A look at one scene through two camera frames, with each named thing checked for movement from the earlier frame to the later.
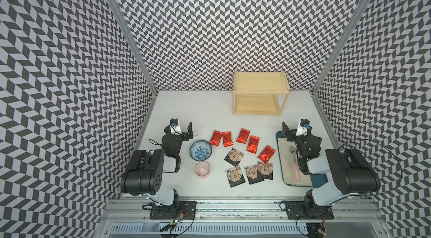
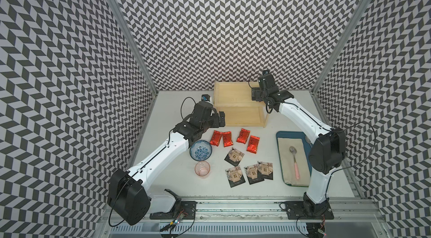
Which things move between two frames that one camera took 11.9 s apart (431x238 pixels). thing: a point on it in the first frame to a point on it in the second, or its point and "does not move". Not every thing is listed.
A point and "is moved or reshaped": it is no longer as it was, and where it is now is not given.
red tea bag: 227,138 does not move
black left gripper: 184,134 to 216,122
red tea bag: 253,144 does not move
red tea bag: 243,136 does not move
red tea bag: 215,137 does not move
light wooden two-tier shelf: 256,92 is moved or reshaped
